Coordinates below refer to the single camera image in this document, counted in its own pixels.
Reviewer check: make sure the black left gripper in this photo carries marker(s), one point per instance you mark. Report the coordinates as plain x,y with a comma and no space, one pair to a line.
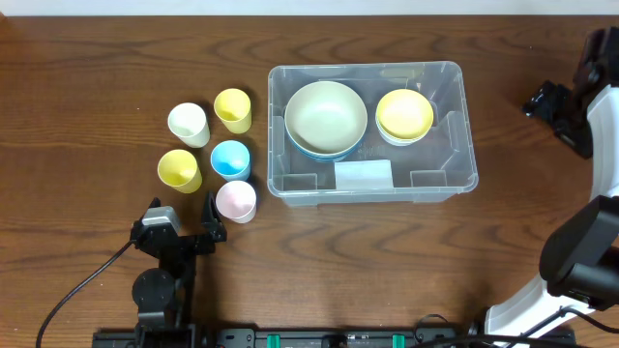
186,243

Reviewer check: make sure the yellow cup far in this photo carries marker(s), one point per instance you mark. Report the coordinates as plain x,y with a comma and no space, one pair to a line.
233,108

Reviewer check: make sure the light blue plastic cup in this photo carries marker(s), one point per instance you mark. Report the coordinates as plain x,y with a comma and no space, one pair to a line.
231,159

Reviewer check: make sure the yellow small bowl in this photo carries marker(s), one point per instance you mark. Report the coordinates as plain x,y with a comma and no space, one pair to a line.
404,115

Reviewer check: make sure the white small bowl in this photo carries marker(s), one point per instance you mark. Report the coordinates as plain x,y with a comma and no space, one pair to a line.
396,141

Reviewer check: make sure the white plastic cup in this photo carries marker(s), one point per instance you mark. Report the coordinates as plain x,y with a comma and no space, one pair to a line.
188,121

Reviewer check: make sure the dark teal large bowl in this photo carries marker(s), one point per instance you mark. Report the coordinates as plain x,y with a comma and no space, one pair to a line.
325,158

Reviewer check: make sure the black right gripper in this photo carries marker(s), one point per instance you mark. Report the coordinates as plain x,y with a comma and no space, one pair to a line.
559,121

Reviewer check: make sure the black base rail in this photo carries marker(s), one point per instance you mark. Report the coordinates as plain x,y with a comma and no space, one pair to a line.
197,337

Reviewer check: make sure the yellow cup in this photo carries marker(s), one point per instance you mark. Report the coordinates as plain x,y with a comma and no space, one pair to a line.
179,170
233,108

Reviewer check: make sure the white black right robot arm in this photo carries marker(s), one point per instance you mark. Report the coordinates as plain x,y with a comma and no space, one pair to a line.
578,269

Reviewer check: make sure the white label sticker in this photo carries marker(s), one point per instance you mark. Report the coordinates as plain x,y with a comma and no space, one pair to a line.
365,174

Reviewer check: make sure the pink plastic cup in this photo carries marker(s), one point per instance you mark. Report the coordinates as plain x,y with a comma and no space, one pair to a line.
237,201

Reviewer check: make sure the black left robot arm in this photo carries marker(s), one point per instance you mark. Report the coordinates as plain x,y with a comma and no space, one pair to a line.
163,295

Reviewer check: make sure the clear plastic storage bin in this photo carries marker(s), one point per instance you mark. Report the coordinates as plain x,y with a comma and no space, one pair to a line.
432,169

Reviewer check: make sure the yellow cup near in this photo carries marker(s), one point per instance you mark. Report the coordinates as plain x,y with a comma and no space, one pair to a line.
179,170

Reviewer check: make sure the beige large bowl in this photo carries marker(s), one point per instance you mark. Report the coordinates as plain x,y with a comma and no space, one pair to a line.
326,117

